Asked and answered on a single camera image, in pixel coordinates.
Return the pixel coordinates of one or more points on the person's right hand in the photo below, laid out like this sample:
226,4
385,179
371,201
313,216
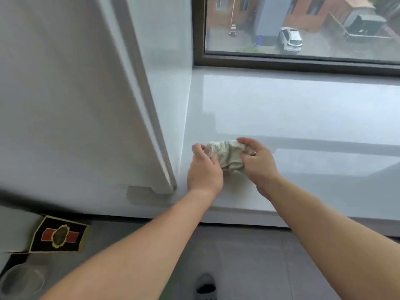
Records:
262,168

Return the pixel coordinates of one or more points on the person's left hand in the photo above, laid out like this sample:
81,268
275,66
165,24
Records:
204,174

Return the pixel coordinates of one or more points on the white cleaning cloth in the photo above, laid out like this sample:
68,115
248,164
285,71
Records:
229,156

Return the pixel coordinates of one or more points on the person's left forearm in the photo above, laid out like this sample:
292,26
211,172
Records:
140,259

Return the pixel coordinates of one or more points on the person's right forearm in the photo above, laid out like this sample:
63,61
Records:
328,240

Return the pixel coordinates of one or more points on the grey perforated left slipper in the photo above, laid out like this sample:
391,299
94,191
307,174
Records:
204,279

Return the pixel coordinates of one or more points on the white parked suv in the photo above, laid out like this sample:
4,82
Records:
290,38

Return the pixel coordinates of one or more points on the grey building block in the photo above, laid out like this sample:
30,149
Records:
272,15

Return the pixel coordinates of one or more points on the red brick building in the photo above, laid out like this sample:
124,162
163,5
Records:
225,12

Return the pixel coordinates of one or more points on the brick building with roof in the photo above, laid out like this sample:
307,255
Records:
328,12

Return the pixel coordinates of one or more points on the black yellow-edged box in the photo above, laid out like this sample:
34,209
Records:
43,234

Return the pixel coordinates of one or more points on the black baseboard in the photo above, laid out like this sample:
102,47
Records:
18,199

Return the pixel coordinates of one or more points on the dark brown window frame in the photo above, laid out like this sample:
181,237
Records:
281,62

